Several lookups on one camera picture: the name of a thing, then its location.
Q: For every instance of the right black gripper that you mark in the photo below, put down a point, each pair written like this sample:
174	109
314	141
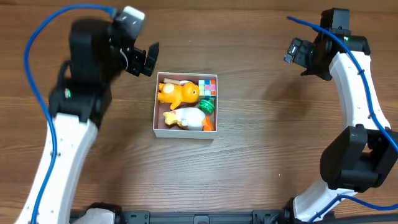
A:
311	70

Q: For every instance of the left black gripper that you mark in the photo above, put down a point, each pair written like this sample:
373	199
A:
138	62

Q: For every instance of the white wooden rattle drum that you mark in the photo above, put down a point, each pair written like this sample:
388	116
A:
176	82

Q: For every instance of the orange dinosaur toy figure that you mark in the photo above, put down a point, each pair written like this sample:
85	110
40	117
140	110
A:
177	94

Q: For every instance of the multicolour puzzle cube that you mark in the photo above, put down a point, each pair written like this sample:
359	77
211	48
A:
207	89

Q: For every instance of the green round plastic toy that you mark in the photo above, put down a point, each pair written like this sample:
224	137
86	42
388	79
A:
206	105

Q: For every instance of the white duck plush toy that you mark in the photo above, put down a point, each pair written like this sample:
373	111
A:
192	119

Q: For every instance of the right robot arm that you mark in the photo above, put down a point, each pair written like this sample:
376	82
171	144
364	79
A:
363	154

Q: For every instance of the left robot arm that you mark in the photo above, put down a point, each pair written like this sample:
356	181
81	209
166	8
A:
75	113

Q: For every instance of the white box pink interior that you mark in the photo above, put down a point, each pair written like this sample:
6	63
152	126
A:
163	130

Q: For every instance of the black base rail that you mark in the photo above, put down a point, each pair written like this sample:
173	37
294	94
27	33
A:
254	217

